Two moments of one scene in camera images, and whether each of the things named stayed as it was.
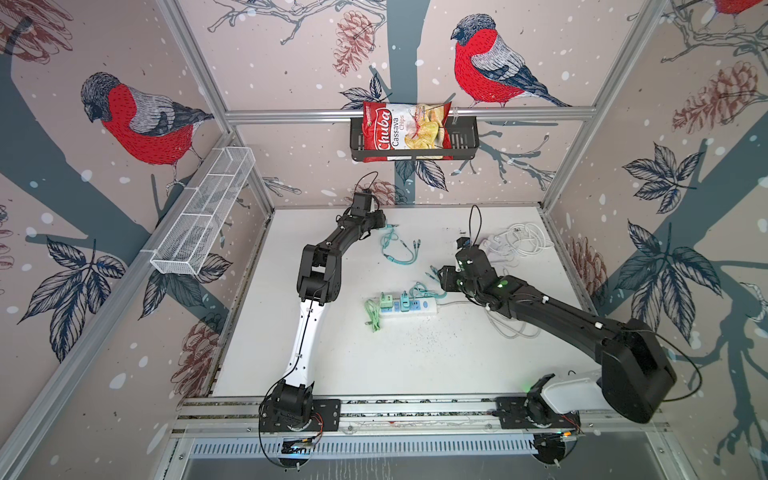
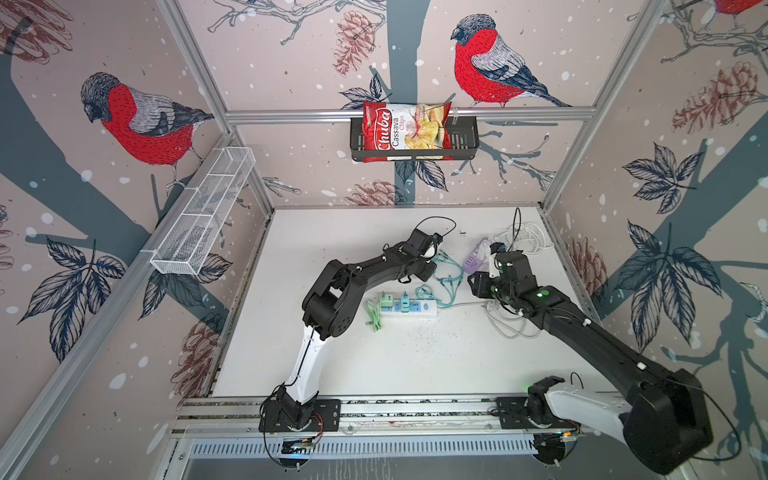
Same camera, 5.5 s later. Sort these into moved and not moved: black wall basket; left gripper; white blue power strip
Moved: left gripper
Not moved: white blue power strip; black wall basket
